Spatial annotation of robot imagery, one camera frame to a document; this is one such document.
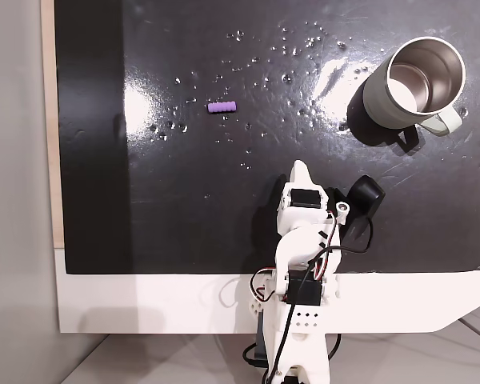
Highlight sage green steel mug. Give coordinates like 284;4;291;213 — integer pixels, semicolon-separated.
361;36;467;138

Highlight purple ribbed pen grip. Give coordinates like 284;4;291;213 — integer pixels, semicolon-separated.
206;101;238;115

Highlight black rubber mat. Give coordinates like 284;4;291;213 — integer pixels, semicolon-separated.
54;0;480;276

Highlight light wooden board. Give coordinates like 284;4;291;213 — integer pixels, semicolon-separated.
39;0;66;250

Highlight black camera box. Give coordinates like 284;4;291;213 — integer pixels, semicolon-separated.
346;174;386;220

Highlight red white servo wires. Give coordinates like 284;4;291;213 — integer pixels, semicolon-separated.
248;211;342;304

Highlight black camera cable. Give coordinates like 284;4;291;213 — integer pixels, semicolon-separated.
268;217;375;379

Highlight black base power cable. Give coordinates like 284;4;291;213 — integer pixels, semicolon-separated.
242;330;342;371

